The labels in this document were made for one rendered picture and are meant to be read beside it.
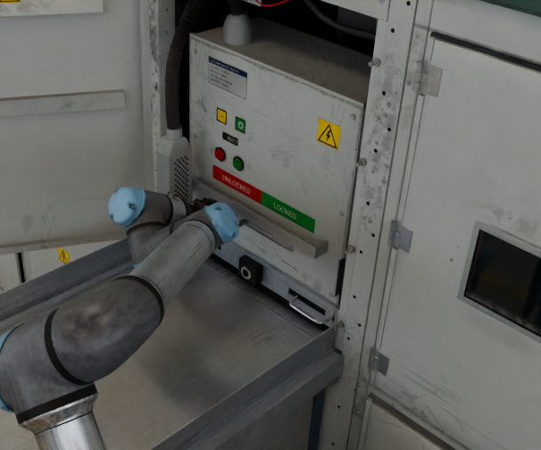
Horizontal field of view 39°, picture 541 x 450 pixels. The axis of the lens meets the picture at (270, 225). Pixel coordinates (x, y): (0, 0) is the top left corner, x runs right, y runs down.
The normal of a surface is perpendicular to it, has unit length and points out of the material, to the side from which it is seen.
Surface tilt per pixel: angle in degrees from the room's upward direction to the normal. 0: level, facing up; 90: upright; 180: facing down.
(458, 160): 90
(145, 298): 44
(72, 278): 90
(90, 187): 90
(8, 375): 68
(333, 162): 90
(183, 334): 0
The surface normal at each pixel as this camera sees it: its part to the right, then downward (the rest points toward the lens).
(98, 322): 0.25, -0.34
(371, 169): -0.70, 0.35
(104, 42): 0.32, 0.52
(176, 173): 0.71, 0.41
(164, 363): 0.06, -0.84
